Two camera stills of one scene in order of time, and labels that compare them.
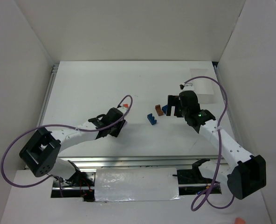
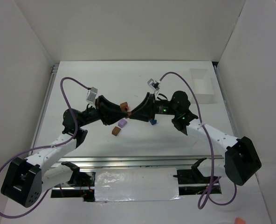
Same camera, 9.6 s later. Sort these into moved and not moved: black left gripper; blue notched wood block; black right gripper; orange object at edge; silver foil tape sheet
Moved: black left gripper; black right gripper
Not moved: blue notched wood block; silver foil tape sheet; orange object at edge
